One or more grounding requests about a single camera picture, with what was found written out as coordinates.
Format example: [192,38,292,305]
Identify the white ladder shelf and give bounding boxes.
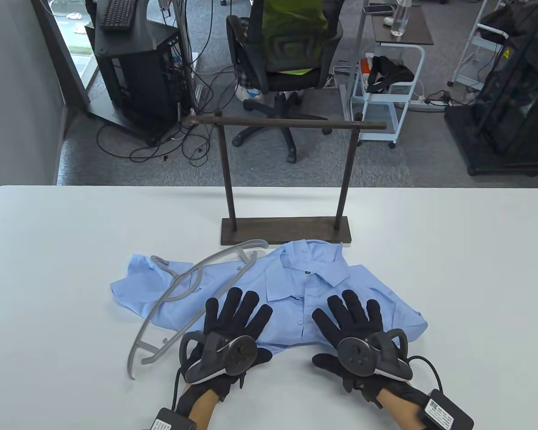
[447,0,509,90]

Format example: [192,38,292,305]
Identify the black right wrist sensor box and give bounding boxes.
[419,389,474,430]

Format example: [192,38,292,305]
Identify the light blue long-sleeve shirt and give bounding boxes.
[110,240,429,359]

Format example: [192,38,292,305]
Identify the person's right hand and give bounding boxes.
[312,290,427,409]

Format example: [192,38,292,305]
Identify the green vest on chair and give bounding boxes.
[261,0,329,74]

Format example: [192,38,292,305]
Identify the black bag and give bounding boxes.
[365,55,415,95]

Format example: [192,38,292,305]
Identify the dark wooden hanging rack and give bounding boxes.
[186,111,387,246]

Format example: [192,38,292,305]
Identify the black left hand controller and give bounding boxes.
[179,331,258,385]

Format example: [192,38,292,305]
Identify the person's left forearm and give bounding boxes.
[186,390,218,430]

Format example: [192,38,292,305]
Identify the black office chair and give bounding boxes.
[226,0,345,164]

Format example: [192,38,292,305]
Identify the black floor cables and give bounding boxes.
[96,0,243,164]

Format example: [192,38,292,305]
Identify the black right hand controller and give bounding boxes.
[336,328,414,382]

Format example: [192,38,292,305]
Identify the white power strip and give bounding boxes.
[403,92,449,110]

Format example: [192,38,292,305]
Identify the black computer tower stand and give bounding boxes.
[84,0,193,146]

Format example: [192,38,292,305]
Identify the window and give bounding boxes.
[49,0,97,86]

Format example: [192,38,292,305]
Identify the grey plastic hanger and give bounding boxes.
[126,240,269,380]

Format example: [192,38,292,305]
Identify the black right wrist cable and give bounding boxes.
[407,355,444,395]

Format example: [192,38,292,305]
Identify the black keyboard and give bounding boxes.
[100,0,137,32]

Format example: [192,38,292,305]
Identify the clear plastic water bottle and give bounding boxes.
[390,0,412,37]

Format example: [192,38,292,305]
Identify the person's left hand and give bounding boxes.
[181,287,275,402]

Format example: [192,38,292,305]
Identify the white cart with brown top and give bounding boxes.
[349,4,434,149]

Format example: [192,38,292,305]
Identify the black wrist sensor box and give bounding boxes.
[152,407,197,430]
[419,389,474,430]

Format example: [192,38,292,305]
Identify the black covered rack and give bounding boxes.
[444,0,538,176]

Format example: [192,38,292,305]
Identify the black hand controller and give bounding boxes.
[336,328,414,382]
[179,331,258,385]

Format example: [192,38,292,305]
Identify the black left wrist sensor box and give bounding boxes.
[152,407,197,430]

